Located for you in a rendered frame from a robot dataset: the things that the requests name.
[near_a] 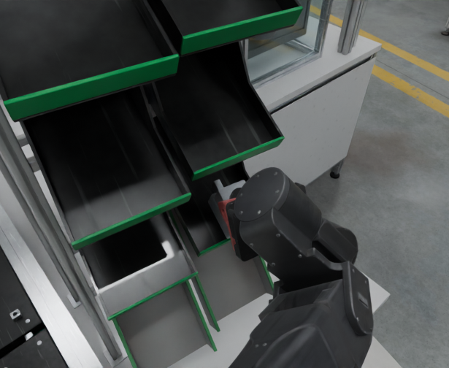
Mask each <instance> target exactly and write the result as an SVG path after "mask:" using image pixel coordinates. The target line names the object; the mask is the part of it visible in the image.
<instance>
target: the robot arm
mask: <svg viewBox="0 0 449 368"><path fill-rule="evenodd" d="M218 207H219V210H220V213H221V215H222V216H223V219H224V221H225V222H226V225H227V226H228V229H229V234H230V238H231V243H232V247H233V250H234V251H235V253H236V256H237V257H238V258H239V259H241V260H242V261H248V260H250V259H252V258H255V257H256V256H260V257H262V259H263V260H265V261H266V262H267V270H268V271H269V272H271V273H272V274H273V275H274V276H275V277H277V278H278V279H279V280H278V281H276V282H274V288H273V299H270V300H269V304H268V305H267V307H266V308H265V309H264V310H263V311H262V312H261V313H260V314H259V315H258V317H259V319H260V321H261V322H260V323H259V324H258V325H257V327H255V328H254V330H252V332H251V333H250V339H249V340H248V342H247V344H246V345H245V347H244V348H243V349H242V351H241V352H240V353H239V355H238V356H237V357H236V358H235V360H234V361H233V362H232V363H231V365H230V366H229V367H228V368H361V367H362V365H363V363H364V360H365V358H366V356H367V353H368V351H369V348H370V345H371V344H372V332H373V328H374V320H373V313H372V302H371V295H370V289H369V279H368V278H367V277H366V276H365V275H364V274H363V273H362V272H361V271H360V270H358V269H357V268H356V267H355V266H354V263H355V261H356V257H357V253H358V243H357V239H356V236H355V235H354V233H353V232H352V231H351V230H349V229H346V228H345V227H342V226H340V225H338V224H335V223H333V222H331V221H328V220H326V219H325V218H322V213H321V210H320V208H319V207H318V205H317V204H316V203H315V202H313V201H312V200H311V199H310V198H309V197H308V196H307V195H306V189H305V186H304V185H302V184H300V183H294V182H293V181H292V180H291V179H290V178H289V177H288V176H287V175H286V174H285V173H284V172H283V171H282V170H281V169H278V168H276V167H269V168H265V169H262V170H261V171H259V172H257V173H255V174H254V175H253V176H252V177H251V178H250V179H248V180H247V182H246V183H245V184H244V185H243V186H242V187H241V189H240V190H239V193H238V194H237V197H236V198H233V199H228V200H224V201H221V202H218Z"/></svg>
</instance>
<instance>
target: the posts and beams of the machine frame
mask: <svg viewBox="0 0 449 368"><path fill-rule="evenodd" d="M363 3H364V0H349V1H348V7H347V11H346V14H345V20H344V24H343V27H342V33H341V37H340V41H339V47H338V51H337V52H338V53H341V52H342V54H343V55H347V54H348V53H351V50H352V46H353V41H354V38H355V35H356V29H357V26H358V21H359V18H360V14H361V9H362V6H363Z"/></svg>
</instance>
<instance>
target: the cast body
mask: <svg viewBox="0 0 449 368"><path fill-rule="evenodd" d="M245 183H246V182H245V181H244V180H241V181H239V182H237V183H234V184H231V185H228V186H226V187H223V185H222V183H221V181H220V180H216V181H214V183H213V184H212V189H213V191H214V192H215V193H214V194H212V195H211V197H210V199H209V201H208V203H209V205H210V207H211V209H212V211H213V213H214V215H215V217H216V219H217V220H218V222H219V224H220V227H221V228H222V230H223V233H224V234H225V236H226V238H227V239H228V238H230V234H229V229H228V226H227V225H226V222H225V221H224V219H223V216H222V215H221V213H220V210H219V207H218V202H221V201H224V200H228V199H233V198H236V197H237V194H238V193H239V190H240V189H241V187H242V186H243V185H244V184H245Z"/></svg>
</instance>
